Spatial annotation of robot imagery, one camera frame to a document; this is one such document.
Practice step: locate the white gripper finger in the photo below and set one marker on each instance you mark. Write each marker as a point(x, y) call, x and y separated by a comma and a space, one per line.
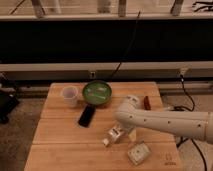
point(132, 135)

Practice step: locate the clear plastic bottle white label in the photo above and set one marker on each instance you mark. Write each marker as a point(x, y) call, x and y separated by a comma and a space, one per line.
point(114, 135)

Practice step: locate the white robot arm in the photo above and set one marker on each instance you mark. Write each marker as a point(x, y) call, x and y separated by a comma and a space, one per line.
point(195, 125)

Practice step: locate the green ceramic bowl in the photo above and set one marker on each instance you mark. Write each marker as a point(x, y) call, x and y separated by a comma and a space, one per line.
point(97, 92)

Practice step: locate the small brown object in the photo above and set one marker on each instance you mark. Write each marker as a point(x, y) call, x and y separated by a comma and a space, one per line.
point(147, 103)

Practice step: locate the black smartphone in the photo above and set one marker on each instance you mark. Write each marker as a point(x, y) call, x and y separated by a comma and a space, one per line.
point(86, 116)

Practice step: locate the translucent plastic cup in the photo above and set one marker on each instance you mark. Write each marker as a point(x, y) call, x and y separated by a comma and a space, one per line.
point(70, 95)

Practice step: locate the dark object at left edge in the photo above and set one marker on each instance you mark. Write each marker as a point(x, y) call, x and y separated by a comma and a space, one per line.
point(8, 101)

